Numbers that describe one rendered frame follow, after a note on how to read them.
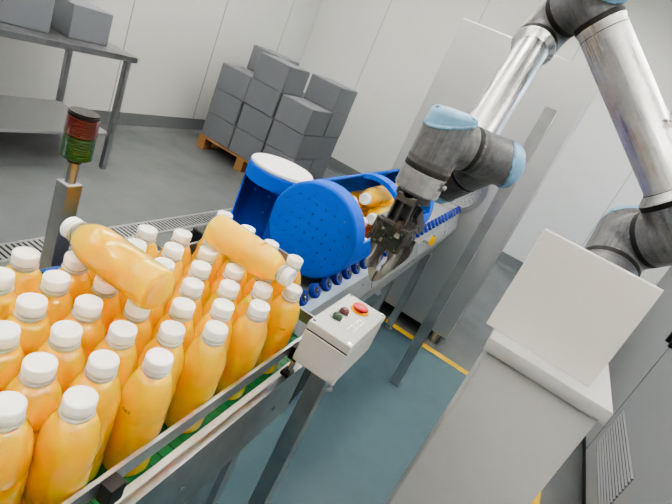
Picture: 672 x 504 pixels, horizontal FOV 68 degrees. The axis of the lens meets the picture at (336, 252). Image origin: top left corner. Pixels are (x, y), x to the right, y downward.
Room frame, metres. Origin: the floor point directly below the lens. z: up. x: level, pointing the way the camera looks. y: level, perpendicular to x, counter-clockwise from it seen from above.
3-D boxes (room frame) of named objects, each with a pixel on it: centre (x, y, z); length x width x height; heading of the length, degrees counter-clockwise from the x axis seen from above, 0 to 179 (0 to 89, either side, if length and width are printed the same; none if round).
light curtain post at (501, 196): (2.54, -0.64, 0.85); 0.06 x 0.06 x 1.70; 72
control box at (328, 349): (0.93, -0.09, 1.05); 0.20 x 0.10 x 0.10; 162
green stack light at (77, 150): (0.96, 0.59, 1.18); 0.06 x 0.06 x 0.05
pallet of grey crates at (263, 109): (5.39, 1.18, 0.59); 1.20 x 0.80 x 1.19; 71
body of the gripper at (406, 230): (0.95, -0.09, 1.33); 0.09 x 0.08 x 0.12; 162
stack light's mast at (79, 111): (0.96, 0.59, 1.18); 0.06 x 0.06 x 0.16
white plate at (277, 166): (2.05, 0.36, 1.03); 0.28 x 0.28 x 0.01
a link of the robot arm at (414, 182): (0.96, -0.09, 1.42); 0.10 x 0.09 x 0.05; 72
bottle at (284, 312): (0.93, 0.05, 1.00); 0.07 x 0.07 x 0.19
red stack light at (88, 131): (0.96, 0.59, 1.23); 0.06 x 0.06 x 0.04
